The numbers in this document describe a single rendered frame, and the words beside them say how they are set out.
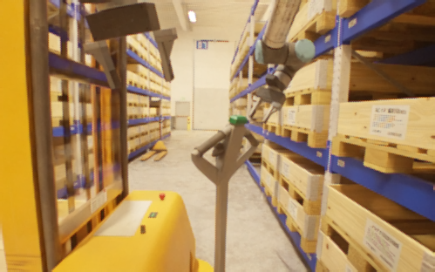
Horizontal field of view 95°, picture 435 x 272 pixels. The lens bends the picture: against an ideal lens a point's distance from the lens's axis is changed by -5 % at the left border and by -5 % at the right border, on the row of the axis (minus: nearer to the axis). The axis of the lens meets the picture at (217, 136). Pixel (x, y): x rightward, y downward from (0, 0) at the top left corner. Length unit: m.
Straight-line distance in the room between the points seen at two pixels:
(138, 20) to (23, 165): 0.64
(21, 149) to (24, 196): 0.16
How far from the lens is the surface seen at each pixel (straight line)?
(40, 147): 0.87
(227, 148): 0.85
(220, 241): 1.05
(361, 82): 2.01
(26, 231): 1.00
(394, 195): 1.30
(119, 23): 0.49
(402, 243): 1.21
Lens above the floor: 1.44
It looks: 6 degrees down
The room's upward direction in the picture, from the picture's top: 2 degrees clockwise
